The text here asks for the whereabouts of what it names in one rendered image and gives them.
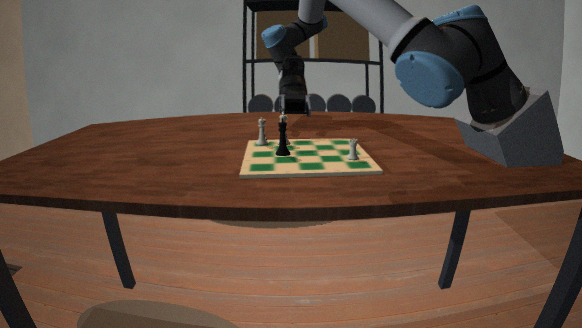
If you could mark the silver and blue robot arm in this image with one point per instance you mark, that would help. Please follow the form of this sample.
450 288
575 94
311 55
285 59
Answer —
434 61

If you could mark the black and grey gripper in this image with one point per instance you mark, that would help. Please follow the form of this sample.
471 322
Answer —
293 85

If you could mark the black chess piece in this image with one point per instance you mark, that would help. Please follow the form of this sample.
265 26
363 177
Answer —
282 150

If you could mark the green and cream chessboard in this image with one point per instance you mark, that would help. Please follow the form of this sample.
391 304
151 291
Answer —
308 158

